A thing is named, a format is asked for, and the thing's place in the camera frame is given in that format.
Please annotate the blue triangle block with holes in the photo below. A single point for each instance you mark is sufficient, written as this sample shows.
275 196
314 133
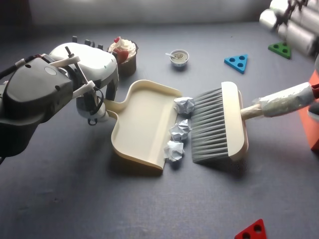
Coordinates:
236 63

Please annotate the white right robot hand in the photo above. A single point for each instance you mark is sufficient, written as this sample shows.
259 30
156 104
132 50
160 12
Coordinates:
296 27

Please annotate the white fabric backdrop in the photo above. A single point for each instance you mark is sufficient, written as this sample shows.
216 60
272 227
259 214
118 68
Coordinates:
149 10

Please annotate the cream plastic dustpan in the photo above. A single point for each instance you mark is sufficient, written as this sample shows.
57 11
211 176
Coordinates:
142 124

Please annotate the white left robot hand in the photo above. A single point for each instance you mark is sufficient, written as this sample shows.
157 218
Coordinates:
94 62

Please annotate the green triangle block with holes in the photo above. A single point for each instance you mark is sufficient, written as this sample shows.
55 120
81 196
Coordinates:
280 51

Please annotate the red triangle block with holes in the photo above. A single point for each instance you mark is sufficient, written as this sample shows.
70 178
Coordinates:
251 231

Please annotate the small toy soup bowl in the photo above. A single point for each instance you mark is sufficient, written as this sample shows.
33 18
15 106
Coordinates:
180 59

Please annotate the orange foam box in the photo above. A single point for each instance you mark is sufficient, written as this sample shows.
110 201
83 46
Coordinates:
311 132

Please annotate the toy cupcake with cream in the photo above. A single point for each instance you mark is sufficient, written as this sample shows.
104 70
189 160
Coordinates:
124 54

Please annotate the white paper ball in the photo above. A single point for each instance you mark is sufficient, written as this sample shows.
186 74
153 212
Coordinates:
174 151
184 105
180 129

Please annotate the grey table cloth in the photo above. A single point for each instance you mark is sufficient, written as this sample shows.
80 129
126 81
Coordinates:
74 199

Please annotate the small white spoon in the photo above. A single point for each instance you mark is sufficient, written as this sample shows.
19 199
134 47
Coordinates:
169 54

